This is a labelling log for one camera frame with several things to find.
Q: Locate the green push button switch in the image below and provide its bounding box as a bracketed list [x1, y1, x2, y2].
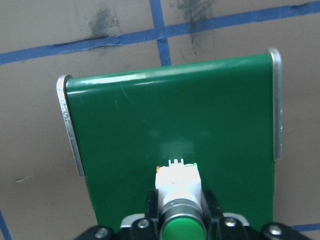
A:
[154, 158, 205, 240]

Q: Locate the green belt conveyor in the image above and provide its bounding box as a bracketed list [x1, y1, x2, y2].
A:
[56, 47, 284, 232]

